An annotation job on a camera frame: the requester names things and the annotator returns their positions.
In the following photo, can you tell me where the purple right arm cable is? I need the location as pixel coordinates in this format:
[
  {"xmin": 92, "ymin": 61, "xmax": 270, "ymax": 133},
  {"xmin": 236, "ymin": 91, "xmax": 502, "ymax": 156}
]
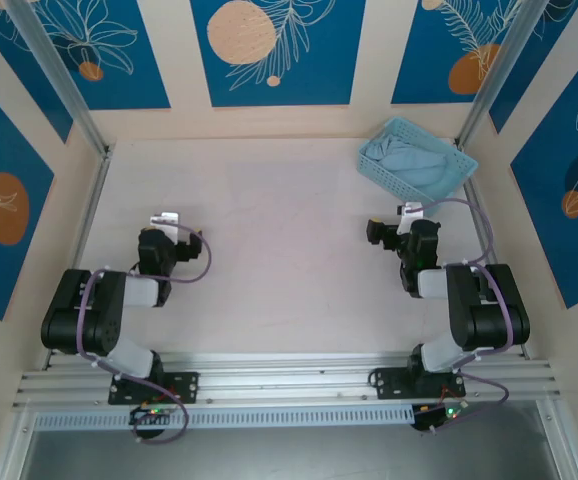
[{"xmin": 418, "ymin": 198, "xmax": 515, "ymax": 436}]

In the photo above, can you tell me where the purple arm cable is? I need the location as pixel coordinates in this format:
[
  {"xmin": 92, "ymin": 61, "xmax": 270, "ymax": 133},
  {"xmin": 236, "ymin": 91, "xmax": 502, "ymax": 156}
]
[
  {"xmin": 76, "ymin": 222, "xmax": 214, "ymax": 446},
  {"xmin": 418, "ymin": 198, "xmax": 515, "ymax": 436}
]

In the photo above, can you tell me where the light blue printed t-shirt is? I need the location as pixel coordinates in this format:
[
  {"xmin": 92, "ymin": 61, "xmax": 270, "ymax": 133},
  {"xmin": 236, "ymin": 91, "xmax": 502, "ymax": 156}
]
[{"xmin": 363, "ymin": 133, "xmax": 450, "ymax": 194}]

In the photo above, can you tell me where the light blue plastic basket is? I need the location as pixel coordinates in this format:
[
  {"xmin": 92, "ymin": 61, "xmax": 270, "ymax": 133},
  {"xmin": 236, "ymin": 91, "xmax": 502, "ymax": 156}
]
[{"xmin": 356, "ymin": 116, "xmax": 480, "ymax": 219}]

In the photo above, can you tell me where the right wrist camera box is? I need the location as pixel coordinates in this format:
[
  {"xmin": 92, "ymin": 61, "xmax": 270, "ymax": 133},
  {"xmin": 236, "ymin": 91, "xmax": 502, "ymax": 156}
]
[{"xmin": 396, "ymin": 201, "xmax": 426, "ymax": 236}]

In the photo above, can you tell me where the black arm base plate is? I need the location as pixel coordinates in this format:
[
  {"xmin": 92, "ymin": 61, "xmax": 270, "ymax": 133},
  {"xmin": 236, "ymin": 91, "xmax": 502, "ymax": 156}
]
[
  {"xmin": 107, "ymin": 370, "xmax": 201, "ymax": 406},
  {"xmin": 371, "ymin": 367, "xmax": 468, "ymax": 401}
]

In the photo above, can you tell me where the aluminium rail beam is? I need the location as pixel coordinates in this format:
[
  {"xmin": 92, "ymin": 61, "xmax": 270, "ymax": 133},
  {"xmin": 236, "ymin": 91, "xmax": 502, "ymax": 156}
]
[{"xmin": 11, "ymin": 352, "xmax": 568, "ymax": 411}]

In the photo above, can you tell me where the aluminium frame post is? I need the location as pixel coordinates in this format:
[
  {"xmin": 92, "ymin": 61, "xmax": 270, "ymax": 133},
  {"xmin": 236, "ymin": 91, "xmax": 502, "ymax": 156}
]
[
  {"xmin": 3, "ymin": 0, "xmax": 115, "ymax": 159},
  {"xmin": 456, "ymin": 0, "xmax": 545, "ymax": 151}
]

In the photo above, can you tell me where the white slotted cable duct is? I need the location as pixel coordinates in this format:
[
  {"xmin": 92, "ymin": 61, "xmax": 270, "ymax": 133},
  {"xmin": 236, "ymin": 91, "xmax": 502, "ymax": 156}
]
[{"xmin": 33, "ymin": 403, "xmax": 418, "ymax": 432}]

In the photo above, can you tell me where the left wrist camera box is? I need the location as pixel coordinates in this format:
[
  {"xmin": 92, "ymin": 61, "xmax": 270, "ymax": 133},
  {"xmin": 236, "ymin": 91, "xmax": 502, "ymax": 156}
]
[{"xmin": 148, "ymin": 211, "xmax": 183, "ymax": 241}]

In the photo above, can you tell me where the small black circuit board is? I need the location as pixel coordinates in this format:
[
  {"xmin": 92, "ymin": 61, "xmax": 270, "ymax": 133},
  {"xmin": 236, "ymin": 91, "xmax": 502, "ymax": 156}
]
[
  {"xmin": 128, "ymin": 405, "xmax": 175, "ymax": 426},
  {"xmin": 413, "ymin": 403, "xmax": 470, "ymax": 431}
]

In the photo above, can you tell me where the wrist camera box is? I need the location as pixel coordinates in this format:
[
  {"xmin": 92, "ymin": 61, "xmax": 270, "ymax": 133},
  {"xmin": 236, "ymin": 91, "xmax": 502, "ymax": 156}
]
[
  {"xmin": 396, "ymin": 201, "xmax": 426, "ymax": 236},
  {"xmin": 148, "ymin": 211, "xmax": 183, "ymax": 241}
]

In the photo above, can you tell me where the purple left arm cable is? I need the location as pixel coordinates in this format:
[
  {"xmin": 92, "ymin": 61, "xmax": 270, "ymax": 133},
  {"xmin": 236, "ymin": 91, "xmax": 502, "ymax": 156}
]
[{"xmin": 76, "ymin": 222, "xmax": 214, "ymax": 446}]

